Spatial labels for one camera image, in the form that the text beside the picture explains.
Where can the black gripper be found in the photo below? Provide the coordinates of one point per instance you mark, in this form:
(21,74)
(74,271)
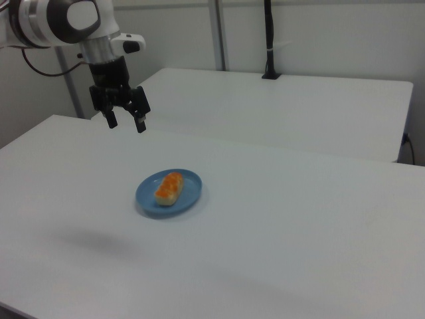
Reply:
(111,83)

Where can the orange glazed bread loaf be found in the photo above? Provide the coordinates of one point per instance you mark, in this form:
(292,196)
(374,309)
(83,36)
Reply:
(169,189)

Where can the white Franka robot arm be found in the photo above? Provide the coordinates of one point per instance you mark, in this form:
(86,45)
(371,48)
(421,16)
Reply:
(59,20)

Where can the blue plastic plate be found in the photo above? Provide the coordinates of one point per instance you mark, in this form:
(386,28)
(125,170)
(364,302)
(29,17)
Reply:
(189,196)

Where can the grey metal wall post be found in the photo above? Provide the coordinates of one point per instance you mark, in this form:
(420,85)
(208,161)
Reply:
(217,33)
(69,89)

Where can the black camera stand pole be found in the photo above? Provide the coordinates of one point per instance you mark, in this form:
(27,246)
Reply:
(270,40)

